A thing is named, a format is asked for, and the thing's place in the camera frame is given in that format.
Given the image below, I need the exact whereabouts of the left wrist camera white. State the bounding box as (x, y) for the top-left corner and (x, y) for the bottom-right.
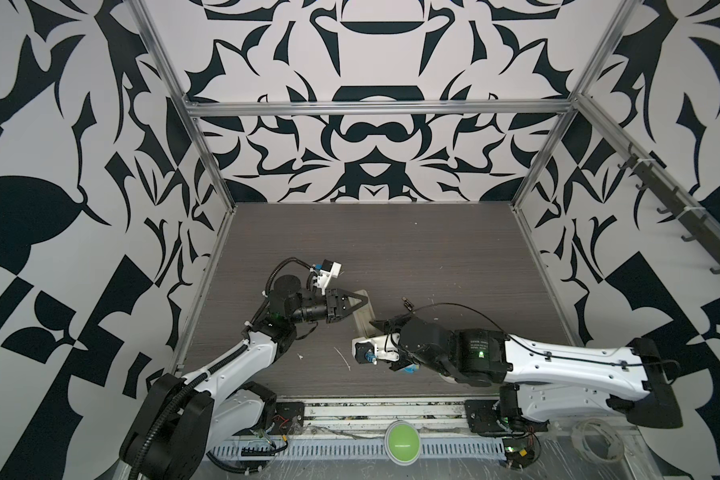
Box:
(309, 259), (342, 295)

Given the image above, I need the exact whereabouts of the slotted cable duct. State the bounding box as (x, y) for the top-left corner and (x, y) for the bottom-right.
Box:
(212, 437), (506, 461)

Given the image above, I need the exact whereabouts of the aluminium frame rail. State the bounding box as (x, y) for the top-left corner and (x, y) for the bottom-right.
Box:
(184, 99), (572, 118)

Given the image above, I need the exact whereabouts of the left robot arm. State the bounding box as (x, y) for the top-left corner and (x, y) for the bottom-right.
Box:
(119, 275), (369, 479)

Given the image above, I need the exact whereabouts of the green push button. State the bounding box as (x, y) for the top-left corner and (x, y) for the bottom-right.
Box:
(384, 420), (422, 466)

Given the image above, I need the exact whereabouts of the small circuit board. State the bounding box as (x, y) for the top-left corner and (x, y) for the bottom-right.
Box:
(501, 436), (539, 470)

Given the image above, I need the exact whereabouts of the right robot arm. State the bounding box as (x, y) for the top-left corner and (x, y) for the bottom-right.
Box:
(352, 313), (683, 429)

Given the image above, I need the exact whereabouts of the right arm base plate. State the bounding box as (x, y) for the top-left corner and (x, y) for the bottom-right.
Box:
(464, 399), (549, 438)

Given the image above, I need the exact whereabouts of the white remote control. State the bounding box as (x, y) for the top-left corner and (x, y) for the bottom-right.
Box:
(350, 290), (382, 338)

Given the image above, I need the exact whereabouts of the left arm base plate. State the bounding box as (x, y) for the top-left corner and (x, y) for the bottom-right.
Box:
(239, 401), (306, 436)

